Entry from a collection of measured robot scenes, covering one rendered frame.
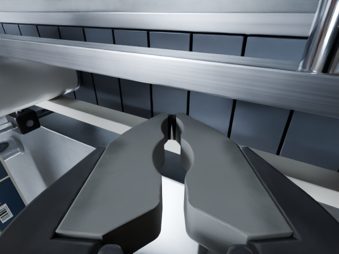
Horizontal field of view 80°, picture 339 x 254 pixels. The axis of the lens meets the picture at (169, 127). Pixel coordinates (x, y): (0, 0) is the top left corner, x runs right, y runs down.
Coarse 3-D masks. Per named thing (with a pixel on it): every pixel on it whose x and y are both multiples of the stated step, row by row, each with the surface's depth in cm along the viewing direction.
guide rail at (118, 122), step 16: (64, 96) 23; (64, 112) 22; (80, 112) 20; (96, 112) 20; (112, 112) 20; (112, 128) 19; (128, 128) 18; (176, 144) 16; (272, 160) 13; (288, 160) 13; (288, 176) 12; (304, 176) 12; (320, 176) 12; (336, 176) 12; (320, 192) 12; (336, 192) 11
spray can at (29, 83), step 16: (0, 64) 17; (16, 64) 18; (32, 64) 19; (0, 80) 17; (16, 80) 18; (32, 80) 19; (48, 80) 20; (64, 80) 21; (80, 80) 23; (0, 96) 17; (16, 96) 18; (32, 96) 19; (48, 96) 21; (0, 112) 18
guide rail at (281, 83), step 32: (64, 64) 11; (96, 64) 9; (128, 64) 8; (160, 64) 8; (192, 64) 7; (224, 64) 7; (256, 64) 6; (288, 64) 6; (224, 96) 7; (256, 96) 6; (288, 96) 6; (320, 96) 6
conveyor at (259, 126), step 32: (0, 32) 27; (32, 32) 24; (64, 32) 21; (96, 32) 19; (128, 32) 17; (160, 32) 16; (96, 96) 23; (128, 96) 21; (160, 96) 19; (192, 96) 17; (224, 128) 17; (256, 128) 15; (288, 128) 14; (320, 128) 13; (320, 160) 14
